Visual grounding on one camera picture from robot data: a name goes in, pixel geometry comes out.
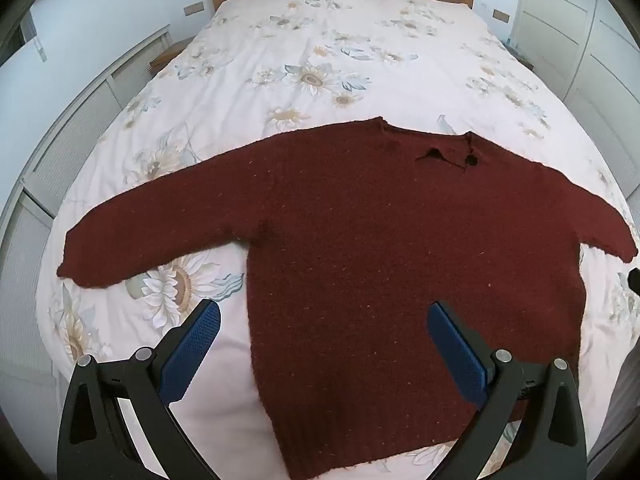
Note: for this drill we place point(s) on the white wardrobe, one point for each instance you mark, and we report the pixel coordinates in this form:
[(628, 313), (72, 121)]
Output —
[(575, 25)]

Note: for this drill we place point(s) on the window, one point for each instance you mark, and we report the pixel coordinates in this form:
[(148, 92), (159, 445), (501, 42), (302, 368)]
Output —
[(24, 32)]

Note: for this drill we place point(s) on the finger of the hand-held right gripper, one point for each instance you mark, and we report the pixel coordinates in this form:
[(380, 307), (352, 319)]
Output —
[(635, 282)]

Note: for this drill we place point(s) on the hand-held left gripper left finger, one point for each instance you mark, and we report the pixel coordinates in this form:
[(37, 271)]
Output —
[(192, 352)]

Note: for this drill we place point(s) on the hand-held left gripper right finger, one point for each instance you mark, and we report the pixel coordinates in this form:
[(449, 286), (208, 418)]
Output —
[(457, 352)]

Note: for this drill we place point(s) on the beige wall switch plate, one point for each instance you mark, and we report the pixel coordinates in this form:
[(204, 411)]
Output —
[(194, 8), (500, 15)]

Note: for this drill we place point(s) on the floral bedspread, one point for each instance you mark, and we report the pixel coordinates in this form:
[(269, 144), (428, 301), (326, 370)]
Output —
[(320, 50)]

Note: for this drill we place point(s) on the wooden nightstand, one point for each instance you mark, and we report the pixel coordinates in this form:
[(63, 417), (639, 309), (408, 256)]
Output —
[(167, 55)]

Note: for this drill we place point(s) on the dark red knit sweater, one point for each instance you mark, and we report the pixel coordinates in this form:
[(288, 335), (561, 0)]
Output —
[(360, 240)]

